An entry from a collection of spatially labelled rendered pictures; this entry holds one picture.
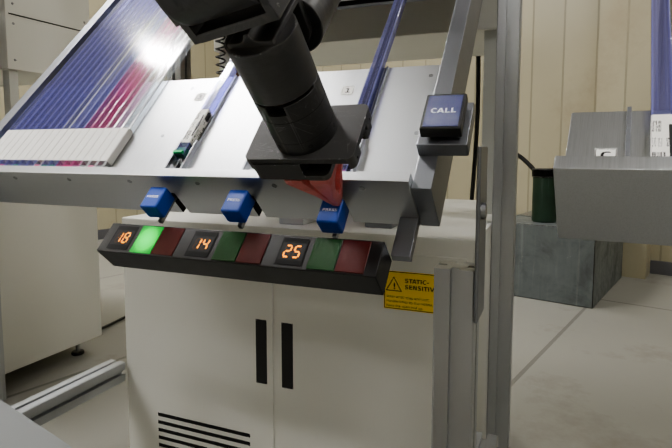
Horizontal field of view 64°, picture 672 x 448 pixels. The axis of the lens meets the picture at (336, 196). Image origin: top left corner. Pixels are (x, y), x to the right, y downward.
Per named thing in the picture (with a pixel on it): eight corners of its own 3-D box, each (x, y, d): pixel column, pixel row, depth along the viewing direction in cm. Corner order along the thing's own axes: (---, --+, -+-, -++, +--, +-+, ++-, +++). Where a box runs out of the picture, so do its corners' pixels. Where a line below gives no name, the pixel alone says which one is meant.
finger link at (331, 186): (305, 175, 58) (272, 111, 51) (367, 175, 55) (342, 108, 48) (286, 226, 54) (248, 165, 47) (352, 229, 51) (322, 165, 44)
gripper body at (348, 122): (274, 122, 52) (242, 60, 47) (374, 118, 48) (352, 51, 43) (251, 173, 48) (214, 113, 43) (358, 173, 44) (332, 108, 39)
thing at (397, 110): (418, 201, 55) (413, 181, 52) (-15, 184, 80) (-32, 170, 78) (446, 80, 66) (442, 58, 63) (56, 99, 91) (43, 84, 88)
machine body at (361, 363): (467, 620, 86) (476, 240, 81) (130, 508, 113) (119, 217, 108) (504, 427, 146) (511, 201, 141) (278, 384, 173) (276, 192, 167)
